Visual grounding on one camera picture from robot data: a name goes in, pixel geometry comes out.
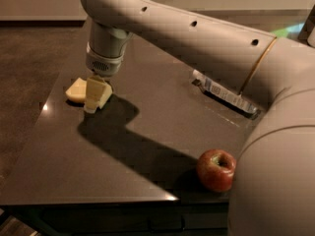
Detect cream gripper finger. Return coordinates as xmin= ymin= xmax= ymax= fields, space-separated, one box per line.
xmin=84 ymin=76 xmax=106 ymax=113

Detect green snack packet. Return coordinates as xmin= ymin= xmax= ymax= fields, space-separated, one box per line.
xmin=273 ymin=23 xmax=304 ymax=38

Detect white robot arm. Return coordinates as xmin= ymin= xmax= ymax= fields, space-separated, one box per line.
xmin=81 ymin=0 xmax=315 ymax=236

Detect clear plastic water bottle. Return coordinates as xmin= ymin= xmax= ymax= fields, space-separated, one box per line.
xmin=193 ymin=70 xmax=258 ymax=115

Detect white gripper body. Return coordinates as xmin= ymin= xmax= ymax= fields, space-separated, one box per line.
xmin=86 ymin=21 xmax=133 ymax=77

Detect dark cabinet drawer front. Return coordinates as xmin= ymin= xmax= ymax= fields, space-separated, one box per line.
xmin=1 ymin=202 xmax=228 ymax=236

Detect yellow sponge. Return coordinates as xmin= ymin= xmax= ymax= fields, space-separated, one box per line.
xmin=65 ymin=77 xmax=114 ymax=110

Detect red apple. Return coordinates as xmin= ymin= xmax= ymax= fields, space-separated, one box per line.
xmin=196 ymin=149 xmax=236 ymax=193

